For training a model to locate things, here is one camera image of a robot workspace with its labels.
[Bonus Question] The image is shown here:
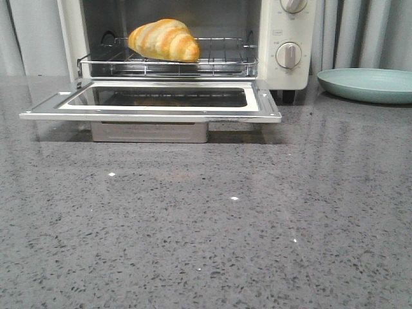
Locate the oven glass door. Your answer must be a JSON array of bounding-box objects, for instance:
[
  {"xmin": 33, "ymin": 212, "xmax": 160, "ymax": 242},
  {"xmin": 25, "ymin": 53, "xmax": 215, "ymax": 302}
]
[{"xmin": 19, "ymin": 79, "xmax": 283, "ymax": 144}]

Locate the golden croissant bread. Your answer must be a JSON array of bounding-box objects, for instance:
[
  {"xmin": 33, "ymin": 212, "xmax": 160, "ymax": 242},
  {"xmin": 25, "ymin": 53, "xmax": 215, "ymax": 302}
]
[{"xmin": 127, "ymin": 19, "xmax": 200, "ymax": 63}]

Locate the white Toshiba toaster oven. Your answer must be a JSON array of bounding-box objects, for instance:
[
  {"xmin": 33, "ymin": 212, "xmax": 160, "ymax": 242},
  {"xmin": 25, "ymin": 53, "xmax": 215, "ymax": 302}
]
[{"xmin": 56, "ymin": 0, "xmax": 317, "ymax": 144}]

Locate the lower oven control knob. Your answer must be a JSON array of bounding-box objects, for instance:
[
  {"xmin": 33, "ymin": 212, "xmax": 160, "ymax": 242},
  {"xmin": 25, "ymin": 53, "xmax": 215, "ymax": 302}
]
[{"xmin": 276, "ymin": 42, "xmax": 302, "ymax": 70}]

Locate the oven control knob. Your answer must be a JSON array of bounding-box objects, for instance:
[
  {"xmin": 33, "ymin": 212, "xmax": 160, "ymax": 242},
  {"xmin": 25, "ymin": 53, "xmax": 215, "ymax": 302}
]
[
  {"xmin": 280, "ymin": 0, "xmax": 308, "ymax": 14},
  {"xmin": 276, "ymin": 42, "xmax": 302, "ymax": 70}
]

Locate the upper oven control knob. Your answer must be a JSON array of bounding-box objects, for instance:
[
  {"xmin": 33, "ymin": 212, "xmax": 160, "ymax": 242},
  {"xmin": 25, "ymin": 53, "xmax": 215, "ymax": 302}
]
[{"xmin": 280, "ymin": 0, "xmax": 308, "ymax": 14}]

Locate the light green plate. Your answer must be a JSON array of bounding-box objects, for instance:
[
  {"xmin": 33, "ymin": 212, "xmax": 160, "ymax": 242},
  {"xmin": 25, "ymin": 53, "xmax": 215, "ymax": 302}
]
[{"xmin": 317, "ymin": 68, "xmax": 411, "ymax": 104}]

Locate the grey curtain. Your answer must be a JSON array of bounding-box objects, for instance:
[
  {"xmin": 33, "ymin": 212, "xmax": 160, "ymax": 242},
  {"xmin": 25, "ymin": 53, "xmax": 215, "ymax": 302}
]
[{"xmin": 1, "ymin": 1, "xmax": 411, "ymax": 76}]

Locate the metal wire oven rack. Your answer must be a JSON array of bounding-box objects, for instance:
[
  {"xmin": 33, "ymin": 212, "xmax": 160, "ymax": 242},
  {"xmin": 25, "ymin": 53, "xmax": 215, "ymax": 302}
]
[{"xmin": 77, "ymin": 37, "xmax": 258, "ymax": 79}]

